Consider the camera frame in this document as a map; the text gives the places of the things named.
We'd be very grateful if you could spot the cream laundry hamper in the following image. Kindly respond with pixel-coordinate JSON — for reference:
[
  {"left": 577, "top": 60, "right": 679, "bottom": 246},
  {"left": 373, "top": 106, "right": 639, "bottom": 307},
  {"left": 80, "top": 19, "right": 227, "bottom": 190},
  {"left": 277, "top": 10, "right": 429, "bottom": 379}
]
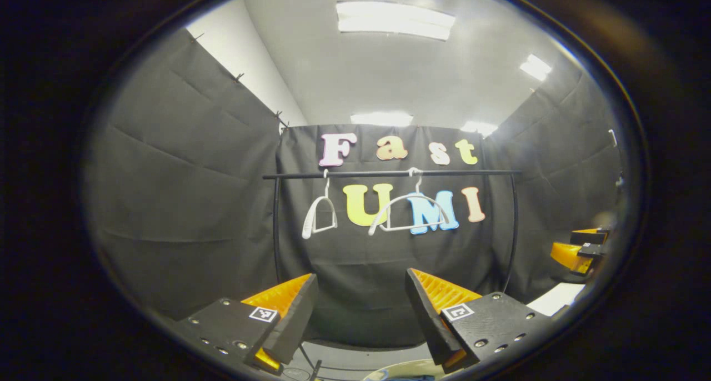
[{"left": 361, "top": 359, "right": 452, "bottom": 381}]

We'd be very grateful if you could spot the black metal clothes rack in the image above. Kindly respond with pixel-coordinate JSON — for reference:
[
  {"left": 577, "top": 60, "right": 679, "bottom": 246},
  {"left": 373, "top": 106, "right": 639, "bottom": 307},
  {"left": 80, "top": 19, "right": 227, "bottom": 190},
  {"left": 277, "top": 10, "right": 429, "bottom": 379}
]
[{"left": 262, "top": 169, "right": 523, "bottom": 380}]

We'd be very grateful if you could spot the white plastic hanger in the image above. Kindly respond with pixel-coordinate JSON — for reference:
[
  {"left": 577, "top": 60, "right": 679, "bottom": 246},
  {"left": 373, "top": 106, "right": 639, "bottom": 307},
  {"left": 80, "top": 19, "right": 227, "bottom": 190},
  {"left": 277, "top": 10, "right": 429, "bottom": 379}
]
[
  {"left": 302, "top": 170, "right": 338, "bottom": 240},
  {"left": 368, "top": 167, "right": 452, "bottom": 236}
]

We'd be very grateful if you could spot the large ceiling light panel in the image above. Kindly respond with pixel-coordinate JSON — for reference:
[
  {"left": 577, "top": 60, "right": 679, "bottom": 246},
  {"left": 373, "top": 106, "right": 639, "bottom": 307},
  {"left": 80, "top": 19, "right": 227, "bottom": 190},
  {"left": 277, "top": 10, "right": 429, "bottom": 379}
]
[{"left": 336, "top": 1, "right": 457, "bottom": 42}]

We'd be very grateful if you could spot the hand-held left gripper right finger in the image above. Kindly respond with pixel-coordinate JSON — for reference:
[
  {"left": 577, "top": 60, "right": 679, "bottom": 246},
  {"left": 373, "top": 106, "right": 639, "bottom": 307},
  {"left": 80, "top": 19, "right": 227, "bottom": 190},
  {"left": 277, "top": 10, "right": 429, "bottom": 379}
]
[{"left": 404, "top": 268, "right": 556, "bottom": 373}]

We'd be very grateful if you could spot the white box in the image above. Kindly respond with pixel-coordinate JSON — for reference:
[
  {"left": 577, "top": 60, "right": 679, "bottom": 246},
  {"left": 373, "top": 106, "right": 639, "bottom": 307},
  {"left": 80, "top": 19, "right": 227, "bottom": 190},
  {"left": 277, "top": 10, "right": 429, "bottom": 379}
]
[{"left": 525, "top": 282, "right": 587, "bottom": 317}]

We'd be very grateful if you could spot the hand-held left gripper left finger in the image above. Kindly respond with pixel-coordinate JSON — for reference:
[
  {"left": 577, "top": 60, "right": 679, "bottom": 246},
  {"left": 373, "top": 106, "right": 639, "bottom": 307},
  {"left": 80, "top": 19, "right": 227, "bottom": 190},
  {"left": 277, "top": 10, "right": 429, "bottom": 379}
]
[{"left": 172, "top": 273, "right": 320, "bottom": 373}]

